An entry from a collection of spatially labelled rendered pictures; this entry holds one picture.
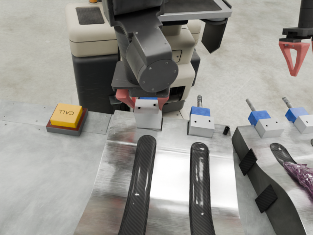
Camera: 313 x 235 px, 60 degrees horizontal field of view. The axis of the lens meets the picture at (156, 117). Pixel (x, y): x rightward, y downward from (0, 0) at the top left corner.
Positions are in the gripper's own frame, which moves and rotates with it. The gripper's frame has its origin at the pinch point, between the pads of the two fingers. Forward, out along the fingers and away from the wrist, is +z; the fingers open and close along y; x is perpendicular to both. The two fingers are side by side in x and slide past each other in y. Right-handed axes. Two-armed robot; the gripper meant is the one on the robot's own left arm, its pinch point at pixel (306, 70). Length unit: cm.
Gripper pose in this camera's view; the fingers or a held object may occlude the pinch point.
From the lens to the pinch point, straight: 69.4
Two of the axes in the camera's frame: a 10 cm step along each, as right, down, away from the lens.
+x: -3.1, -3.3, 8.9
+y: 9.5, -1.6, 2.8
